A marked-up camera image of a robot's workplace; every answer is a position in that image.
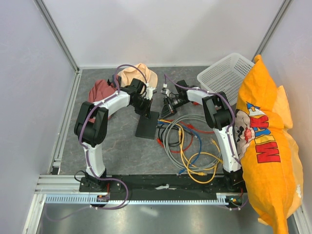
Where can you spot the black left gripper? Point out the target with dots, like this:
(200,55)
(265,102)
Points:
(146,111)

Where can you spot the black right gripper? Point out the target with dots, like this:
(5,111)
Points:
(168,108)

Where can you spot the black network switch box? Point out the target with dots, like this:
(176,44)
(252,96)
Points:
(146,127)

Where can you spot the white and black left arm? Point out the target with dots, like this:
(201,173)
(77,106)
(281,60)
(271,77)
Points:
(92,122)

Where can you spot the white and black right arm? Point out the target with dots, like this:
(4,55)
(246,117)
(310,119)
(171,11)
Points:
(218,115)

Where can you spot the peach bucket hat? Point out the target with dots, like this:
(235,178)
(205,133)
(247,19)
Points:
(142,73)

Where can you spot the red crumpled shirt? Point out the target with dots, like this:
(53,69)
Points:
(102,89)

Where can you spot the white plastic basket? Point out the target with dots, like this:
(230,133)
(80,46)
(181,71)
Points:
(226,75)

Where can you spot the orange cartoon pillow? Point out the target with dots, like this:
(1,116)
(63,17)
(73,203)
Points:
(272,169)

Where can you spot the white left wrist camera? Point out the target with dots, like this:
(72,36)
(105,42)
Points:
(149,92)

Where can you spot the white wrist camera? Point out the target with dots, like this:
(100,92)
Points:
(149,92)
(165,91)

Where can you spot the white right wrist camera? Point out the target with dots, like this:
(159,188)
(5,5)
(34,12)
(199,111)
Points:
(165,91)

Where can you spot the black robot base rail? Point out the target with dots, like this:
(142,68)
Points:
(158,186)

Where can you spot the grey slotted cable duct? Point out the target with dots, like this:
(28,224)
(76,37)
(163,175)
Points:
(221,199)

